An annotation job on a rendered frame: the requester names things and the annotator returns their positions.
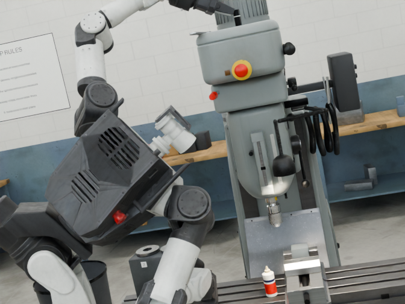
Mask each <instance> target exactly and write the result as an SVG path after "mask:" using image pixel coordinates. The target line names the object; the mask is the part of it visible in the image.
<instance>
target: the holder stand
mask: <svg viewBox="0 0 405 304"><path fill-rule="evenodd" d="M165 247H166V245H165V246H161V247H159V246H158V245H148V246H145V247H142V248H140V249H138V250H137V251H136V253H135V254H134V255H133V256H132V257H131V258H130V259H129V260H128V261H129V265H130V270H131V274H132V277H133V282H134V287H135V290H136V295H137V298H138V297H139V295H140V292H141V290H142V288H143V285H144V283H146V282H148V281H150V280H153V278H154V276H155V273H156V271H157V268H158V266H159V263H160V260H161V258H162V255H163V252H164V250H165Z"/></svg>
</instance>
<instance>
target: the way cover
mask: <svg viewBox="0 0 405 304"><path fill-rule="evenodd" d="M281 215H282V219H283V222H282V223H281V224H280V226H279V227H274V226H273V225H271V224H270V223H269V217H268V215H267V216H262V217H255V218H248V219H243V222H244V226H245V234H246V243H247V248H248V257H249V264H250V276H251V278H256V277H263V276H262V273H264V272H265V269H266V266H268V269H270V271H273V272H274V275H278V274H284V255H283V251H287V250H291V246H290V245H294V244H301V243H306V242H307V244H308V247H316V246H317V248H318V254H319V260H320V262H323V263H324V268H330V263H329V260H328V253H327V247H326V243H325V236H324V230H323V226H322V220H321V214H320V210H319V207H317V208H313V209H306V210H301V211H294V212H286V213H282V214H281ZM307 238H308V239H307ZM257 241H258V242H257ZM316 242H317V243H316ZM263 256H264V257H263ZM253 265H254V266H253Z"/></svg>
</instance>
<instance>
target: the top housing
mask: <svg viewBox="0 0 405 304"><path fill-rule="evenodd" d="M279 29H280V27H279V25H278V23H277V22H276V21H275V20H272V19H271V20H265V21H260V22H254V23H251V24H245V25H240V26H236V27H231V28H226V29H223V30H218V31H212V32H209V33H204V34H200V35H199V36H198V37H197V38H196V45H197V46H198V47H197V50H198V55H199V61H200V65H201V70H202V76H203V79H204V81H205V83H207V84H209V85H214V84H222V83H228V82H231V81H237V80H238V79H236V78H235V77H234V76H233V74H232V71H231V70H232V66H233V65H234V63H235V62H237V61H238V60H246V61H248V62H249V63H250V65H251V67H252V73H251V75H250V76H249V77H248V78H252V77H258V76H262V75H268V74H273V73H276V72H279V71H281V70H283V69H284V67H285V57H284V52H283V46H282V45H283V43H282V39H281V33H280V30H279ZM226 70H230V74H231V75H227V76H225V71H226Z"/></svg>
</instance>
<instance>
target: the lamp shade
mask: <svg viewBox="0 0 405 304"><path fill-rule="evenodd" d="M272 170H273V174H274V177H284V176H289V175H292V174H295V173H296V168H295V163H294V161H293V159H292V158H291V157H290V156H288V155H287V154H283V155H278V156H277V157H276V158H275V159H274V160H273V163H272Z"/></svg>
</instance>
